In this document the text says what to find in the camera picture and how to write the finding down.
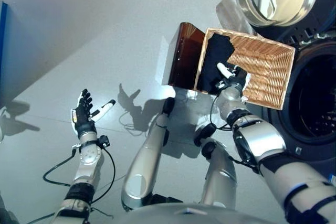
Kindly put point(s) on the robot silver leg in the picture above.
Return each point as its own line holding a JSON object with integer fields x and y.
{"x": 220, "y": 171}
{"x": 144, "y": 166}

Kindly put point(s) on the robot right silver arm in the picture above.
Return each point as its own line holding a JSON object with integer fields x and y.
{"x": 260, "y": 142}

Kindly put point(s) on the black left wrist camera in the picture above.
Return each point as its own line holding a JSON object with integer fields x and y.
{"x": 104, "y": 141}

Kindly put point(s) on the robot left silver arm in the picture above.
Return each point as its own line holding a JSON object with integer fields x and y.
{"x": 86, "y": 161}

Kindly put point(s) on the robot grey torso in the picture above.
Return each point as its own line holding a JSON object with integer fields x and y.
{"x": 183, "y": 214}

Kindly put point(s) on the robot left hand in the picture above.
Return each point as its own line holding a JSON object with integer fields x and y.
{"x": 82, "y": 119}

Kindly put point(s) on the grey front-load washing machine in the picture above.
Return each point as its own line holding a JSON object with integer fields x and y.
{"x": 312, "y": 98}

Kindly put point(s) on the robot right silver leg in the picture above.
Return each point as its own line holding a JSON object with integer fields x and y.
{"x": 220, "y": 171}

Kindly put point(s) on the robot left silver leg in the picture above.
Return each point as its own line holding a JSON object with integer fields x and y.
{"x": 144, "y": 166}

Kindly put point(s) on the large black garment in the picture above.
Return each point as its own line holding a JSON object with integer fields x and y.
{"x": 212, "y": 61}

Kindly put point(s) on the white rounded object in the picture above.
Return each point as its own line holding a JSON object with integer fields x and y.
{"x": 2, "y": 124}

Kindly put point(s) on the grey cabinet panel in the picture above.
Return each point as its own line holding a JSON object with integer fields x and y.
{"x": 3, "y": 51}

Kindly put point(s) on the rectangular wicker basket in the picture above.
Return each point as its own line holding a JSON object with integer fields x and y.
{"x": 267, "y": 72}

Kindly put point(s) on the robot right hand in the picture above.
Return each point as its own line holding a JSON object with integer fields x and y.
{"x": 240, "y": 75}

